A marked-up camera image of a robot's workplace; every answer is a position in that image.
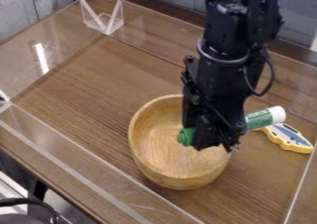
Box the brown wooden bowl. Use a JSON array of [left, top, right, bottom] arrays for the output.
[[128, 94, 231, 190]]

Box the yellow blue fish toy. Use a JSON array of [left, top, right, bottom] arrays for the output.
[[256, 123, 315, 155]]

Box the clear acrylic tray wall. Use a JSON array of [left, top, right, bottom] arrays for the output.
[[0, 0, 317, 224]]

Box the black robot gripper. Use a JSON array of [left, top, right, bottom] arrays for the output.
[[181, 37, 251, 153]]

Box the clear acrylic corner bracket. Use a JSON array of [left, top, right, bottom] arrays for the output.
[[79, 0, 125, 35]]

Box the black cable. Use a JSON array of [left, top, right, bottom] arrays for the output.
[[0, 197, 63, 224]]

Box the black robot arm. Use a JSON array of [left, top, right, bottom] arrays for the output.
[[178, 0, 284, 151]]

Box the black table leg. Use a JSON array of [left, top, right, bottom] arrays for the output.
[[34, 180, 49, 201]]

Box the green Expo marker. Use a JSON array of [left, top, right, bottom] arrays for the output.
[[177, 106, 287, 147]]

